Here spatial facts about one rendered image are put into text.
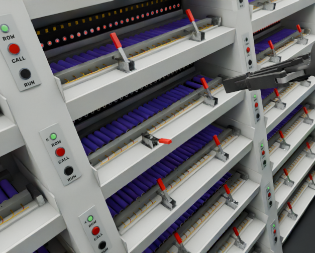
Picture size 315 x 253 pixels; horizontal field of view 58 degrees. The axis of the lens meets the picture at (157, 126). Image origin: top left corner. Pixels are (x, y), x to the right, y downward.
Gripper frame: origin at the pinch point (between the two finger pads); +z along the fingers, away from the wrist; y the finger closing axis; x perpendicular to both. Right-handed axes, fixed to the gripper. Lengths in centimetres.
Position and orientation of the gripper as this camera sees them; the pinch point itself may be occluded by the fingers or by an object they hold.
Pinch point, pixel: (238, 83)
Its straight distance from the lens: 63.7
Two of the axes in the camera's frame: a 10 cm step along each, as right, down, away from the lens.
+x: -3.9, -9.0, -2.0
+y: 7.0, -4.4, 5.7
